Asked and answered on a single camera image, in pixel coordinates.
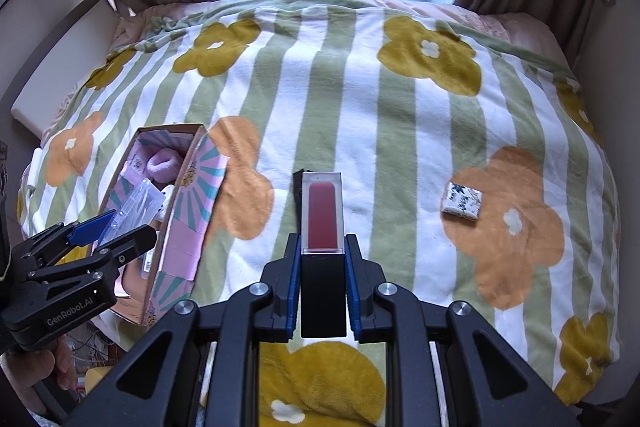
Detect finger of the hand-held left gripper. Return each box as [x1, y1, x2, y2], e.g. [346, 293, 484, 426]
[27, 224, 159, 284]
[10, 209, 122, 269]

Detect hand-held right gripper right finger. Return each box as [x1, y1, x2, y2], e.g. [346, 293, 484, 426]
[344, 234, 596, 427]

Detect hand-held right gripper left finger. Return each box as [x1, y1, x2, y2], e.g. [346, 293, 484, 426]
[82, 234, 304, 427]

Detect red lip gloss tube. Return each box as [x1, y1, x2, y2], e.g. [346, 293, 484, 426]
[292, 168, 347, 338]

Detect clear plastic box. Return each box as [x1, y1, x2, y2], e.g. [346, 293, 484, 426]
[97, 179, 167, 254]

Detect cardboard box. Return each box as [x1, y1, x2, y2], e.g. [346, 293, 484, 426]
[92, 123, 229, 327]

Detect pink fuzzy socks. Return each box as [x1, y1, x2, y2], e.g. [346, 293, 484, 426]
[127, 147, 194, 186]

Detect person's left hand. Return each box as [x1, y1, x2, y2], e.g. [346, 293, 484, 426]
[0, 336, 80, 409]

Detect white patterned tissue packet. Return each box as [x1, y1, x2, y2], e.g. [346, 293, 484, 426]
[440, 181, 484, 223]

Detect white headboard panel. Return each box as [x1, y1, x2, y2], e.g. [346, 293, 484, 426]
[10, 0, 119, 140]

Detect floral striped blanket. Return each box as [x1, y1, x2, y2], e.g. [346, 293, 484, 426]
[17, 0, 624, 427]

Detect tangle of white cables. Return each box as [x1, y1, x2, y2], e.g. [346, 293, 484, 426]
[70, 321, 127, 369]

